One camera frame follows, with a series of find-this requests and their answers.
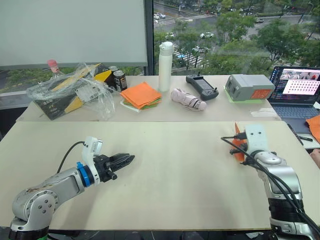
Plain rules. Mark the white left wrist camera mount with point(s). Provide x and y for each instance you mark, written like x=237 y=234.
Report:
x=91 y=150

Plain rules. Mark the person's bare hand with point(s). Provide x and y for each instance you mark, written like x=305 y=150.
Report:
x=316 y=156

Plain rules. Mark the white paper pad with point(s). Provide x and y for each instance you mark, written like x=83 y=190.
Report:
x=132 y=108

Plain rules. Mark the black pen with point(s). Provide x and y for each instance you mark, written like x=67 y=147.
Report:
x=305 y=137

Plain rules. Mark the black drink can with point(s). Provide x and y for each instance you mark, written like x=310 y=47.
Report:
x=120 y=81
x=113 y=68

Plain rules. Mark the clear bottle with pink cap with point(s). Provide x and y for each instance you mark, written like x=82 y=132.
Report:
x=53 y=64

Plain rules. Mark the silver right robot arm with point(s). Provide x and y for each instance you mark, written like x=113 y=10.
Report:
x=282 y=180

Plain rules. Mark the dark desk mat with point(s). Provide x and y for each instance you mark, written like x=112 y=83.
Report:
x=298 y=125

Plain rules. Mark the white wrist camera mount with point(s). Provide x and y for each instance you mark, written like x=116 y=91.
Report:
x=91 y=150
x=256 y=140

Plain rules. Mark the dark window frame post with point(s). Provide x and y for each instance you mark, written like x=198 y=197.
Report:
x=149 y=37

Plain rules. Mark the clear crumpled plastic bag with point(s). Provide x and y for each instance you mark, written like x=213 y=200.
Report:
x=105 y=105

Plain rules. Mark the open grey laptop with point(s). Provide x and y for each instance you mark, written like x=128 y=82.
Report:
x=297 y=85

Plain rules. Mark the orange paper sheet stack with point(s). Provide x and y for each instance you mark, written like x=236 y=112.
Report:
x=141 y=93

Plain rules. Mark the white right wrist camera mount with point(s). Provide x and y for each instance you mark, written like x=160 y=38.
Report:
x=256 y=140

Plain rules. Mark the white thermos bottle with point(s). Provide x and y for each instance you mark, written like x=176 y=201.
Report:
x=165 y=67

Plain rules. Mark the black handheld remote controller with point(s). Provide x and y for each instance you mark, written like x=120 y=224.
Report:
x=202 y=87

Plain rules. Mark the grey box with orange label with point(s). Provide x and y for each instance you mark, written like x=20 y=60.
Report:
x=246 y=86

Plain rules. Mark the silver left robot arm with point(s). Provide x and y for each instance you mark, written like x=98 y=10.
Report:
x=50 y=192

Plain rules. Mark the black and yellow cardboard box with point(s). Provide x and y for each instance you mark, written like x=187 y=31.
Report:
x=53 y=110

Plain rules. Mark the green paper sheet stack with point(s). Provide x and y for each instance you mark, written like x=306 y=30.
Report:
x=153 y=105

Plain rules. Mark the pink folded umbrella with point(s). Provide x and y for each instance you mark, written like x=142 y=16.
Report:
x=187 y=100

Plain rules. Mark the white window roller blind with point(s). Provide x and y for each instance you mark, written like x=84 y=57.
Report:
x=72 y=30

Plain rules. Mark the loose orange paper sheet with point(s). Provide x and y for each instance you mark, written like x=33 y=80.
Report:
x=315 y=128

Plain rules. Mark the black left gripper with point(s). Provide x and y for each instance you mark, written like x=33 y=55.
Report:
x=102 y=167

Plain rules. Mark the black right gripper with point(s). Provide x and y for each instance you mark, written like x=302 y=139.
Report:
x=243 y=146

